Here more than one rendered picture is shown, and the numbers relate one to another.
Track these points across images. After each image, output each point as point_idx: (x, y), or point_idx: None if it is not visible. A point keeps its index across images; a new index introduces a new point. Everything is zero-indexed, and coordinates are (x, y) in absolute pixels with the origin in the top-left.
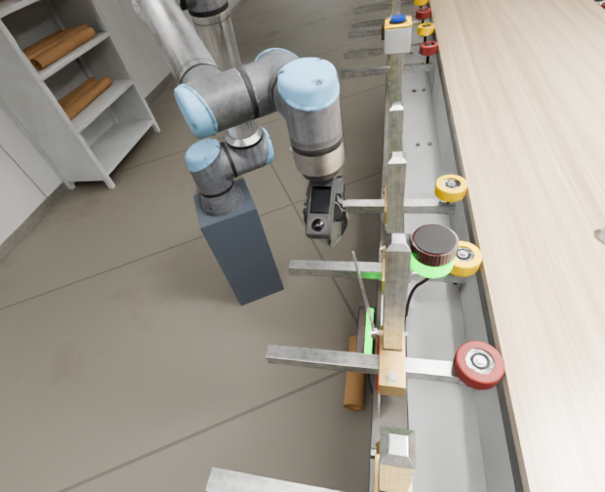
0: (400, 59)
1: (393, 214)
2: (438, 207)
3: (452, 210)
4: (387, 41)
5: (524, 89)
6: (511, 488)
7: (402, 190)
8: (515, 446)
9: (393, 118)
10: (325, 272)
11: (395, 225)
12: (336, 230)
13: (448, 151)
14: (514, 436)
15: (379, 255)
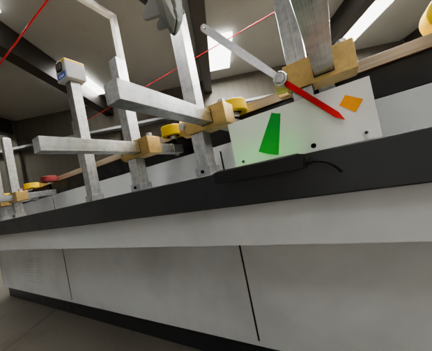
0: (79, 87)
1: (189, 53)
2: (174, 145)
3: (181, 147)
4: (67, 67)
5: None
6: (416, 93)
7: (188, 31)
8: (384, 60)
9: (119, 64)
10: (168, 102)
11: (193, 67)
12: (178, 2)
13: (124, 186)
14: (378, 62)
15: (162, 185)
